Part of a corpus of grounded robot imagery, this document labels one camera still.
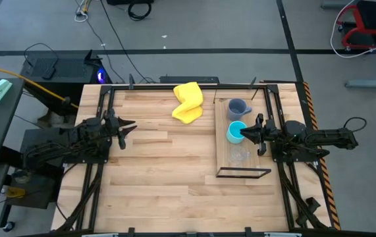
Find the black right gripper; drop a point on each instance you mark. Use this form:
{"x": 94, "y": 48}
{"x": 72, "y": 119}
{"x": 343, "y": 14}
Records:
{"x": 265, "y": 131}

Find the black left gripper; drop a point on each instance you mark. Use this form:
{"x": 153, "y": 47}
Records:
{"x": 113, "y": 126}

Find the teal mug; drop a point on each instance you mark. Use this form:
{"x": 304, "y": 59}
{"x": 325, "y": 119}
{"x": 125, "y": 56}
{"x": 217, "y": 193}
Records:
{"x": 235, "y": 131}

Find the grey-blue mug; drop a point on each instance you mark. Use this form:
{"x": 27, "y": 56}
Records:
{"x": 235, "y": 113}

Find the clear glass cup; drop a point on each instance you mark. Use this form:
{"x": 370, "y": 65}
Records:
{"x": 237, "y": 156}

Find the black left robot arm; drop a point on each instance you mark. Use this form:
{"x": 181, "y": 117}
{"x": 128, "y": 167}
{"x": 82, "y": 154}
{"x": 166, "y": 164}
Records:
{"x": 59, "y": 148}

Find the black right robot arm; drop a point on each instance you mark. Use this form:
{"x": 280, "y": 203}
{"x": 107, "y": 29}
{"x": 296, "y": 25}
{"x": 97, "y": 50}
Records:
{"x": 326, "y": 136}

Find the yellow cloth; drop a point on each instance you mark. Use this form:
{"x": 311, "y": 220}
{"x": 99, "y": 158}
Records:
{"x": 187, "y": 98}

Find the black computer tower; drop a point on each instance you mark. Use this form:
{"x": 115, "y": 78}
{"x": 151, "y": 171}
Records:
{"x": 69, "y": 69}

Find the yellow black hazard tape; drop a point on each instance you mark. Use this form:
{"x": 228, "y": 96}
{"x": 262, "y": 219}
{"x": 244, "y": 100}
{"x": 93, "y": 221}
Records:
{"x": 327, "y": 184}

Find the small black box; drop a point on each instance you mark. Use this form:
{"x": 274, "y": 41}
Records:
{"x": 49, "y": 73}

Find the black cart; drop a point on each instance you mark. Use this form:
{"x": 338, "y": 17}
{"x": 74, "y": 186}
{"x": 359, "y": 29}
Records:
{"x": 39, "y": 194}

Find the small yellow object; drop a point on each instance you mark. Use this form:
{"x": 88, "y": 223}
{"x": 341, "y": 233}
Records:
{"x": 14, "y": 192}

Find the grey metal base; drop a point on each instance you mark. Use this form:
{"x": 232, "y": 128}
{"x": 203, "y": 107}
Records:
{"x": 372, "y": 83}

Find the red rolling stool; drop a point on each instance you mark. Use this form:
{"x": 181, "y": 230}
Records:
{"x": 368, "y": 19}

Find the black table frame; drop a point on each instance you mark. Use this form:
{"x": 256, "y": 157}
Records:
{"x": 93, "y": 210}

